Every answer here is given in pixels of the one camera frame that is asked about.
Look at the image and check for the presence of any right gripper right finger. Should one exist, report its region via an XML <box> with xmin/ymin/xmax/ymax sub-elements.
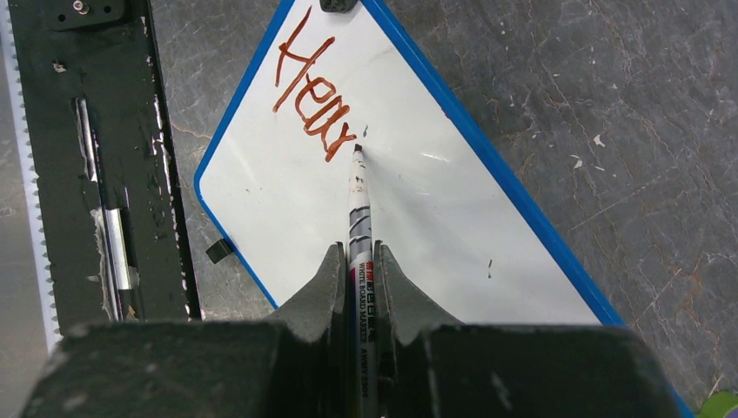
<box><xmin>373</xmin><ymin>240</ymin><xmax>461</xmax><ymax>417</ymax></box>

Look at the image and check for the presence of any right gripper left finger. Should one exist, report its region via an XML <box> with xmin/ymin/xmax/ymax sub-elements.
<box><xmin>266</xmin><ymin>243</ymin><xmax>346</xmax><ymax>417</ymax></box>

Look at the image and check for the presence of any white marker pen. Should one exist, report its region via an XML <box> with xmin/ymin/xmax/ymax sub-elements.
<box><xmin>347</xmin><ymin>144</ymin><xmax>379</xmax><ymax>417</ymax></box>

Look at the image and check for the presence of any blue framed whiteboard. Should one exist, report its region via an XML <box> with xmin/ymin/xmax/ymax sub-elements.
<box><xmin>193</xmin><ymin>1</ymin><xmax>685</xmax><ymax>417</ymax></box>

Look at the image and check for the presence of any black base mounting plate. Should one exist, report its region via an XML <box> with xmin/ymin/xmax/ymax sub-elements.
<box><xmin>7</xmin><ymin>1</ymin><xmax>201</xmax><ymax>334</ymax></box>

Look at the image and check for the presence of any green owl number toy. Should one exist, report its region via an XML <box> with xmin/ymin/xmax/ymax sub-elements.
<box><xmin>695</xmin><ymin>391</ymin><xmax>738</xmax><ymax>418</ymax></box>

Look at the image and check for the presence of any aluminium slotted cable rail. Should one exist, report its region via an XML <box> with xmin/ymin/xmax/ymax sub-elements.
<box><xmin>1</xmin><ymin>1</ymin><xmax>62</xmax><ymax>353</ymax></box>

